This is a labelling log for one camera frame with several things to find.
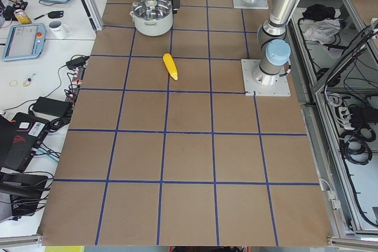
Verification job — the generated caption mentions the yellow corn cob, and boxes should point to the yellow corn cob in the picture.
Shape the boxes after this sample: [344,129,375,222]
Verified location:
[162,53,178,81]

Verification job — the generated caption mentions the glass pot lid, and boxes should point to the glass pot lid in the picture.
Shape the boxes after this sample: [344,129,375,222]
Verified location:
[132,0,172,20]

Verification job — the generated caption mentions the pale green steel pot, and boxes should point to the pale green steel pot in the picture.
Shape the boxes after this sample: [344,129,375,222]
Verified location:
[129,10,173,37]

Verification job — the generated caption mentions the white mug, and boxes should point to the white mug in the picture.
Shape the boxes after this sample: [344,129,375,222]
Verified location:
[48,21,71,40]

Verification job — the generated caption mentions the black power adapter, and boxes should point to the black power adapter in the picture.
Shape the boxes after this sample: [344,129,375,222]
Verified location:
[66,55,90,70]

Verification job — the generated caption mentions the black cloth bundle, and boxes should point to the black cloth bundle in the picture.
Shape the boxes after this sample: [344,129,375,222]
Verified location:
[302,4,335,21]

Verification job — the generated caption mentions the blue teach pendant near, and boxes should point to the blue teach pendant near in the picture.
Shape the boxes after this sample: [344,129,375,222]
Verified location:
[2,24,46,61]

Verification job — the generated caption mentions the white cloth bundle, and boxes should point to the white cloth bundle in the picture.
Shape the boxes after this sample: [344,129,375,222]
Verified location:
[304,19,340,45]

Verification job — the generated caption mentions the black power brick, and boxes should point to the black power brick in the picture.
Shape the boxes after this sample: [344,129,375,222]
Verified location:
[32,97,73,117]

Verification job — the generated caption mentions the black laptop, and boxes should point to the black laptop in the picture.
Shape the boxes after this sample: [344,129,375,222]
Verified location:
[1,112,49,172]

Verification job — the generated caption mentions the coiled black cables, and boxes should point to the coiled black cables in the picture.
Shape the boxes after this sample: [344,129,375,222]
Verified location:
[339,127,373,166]

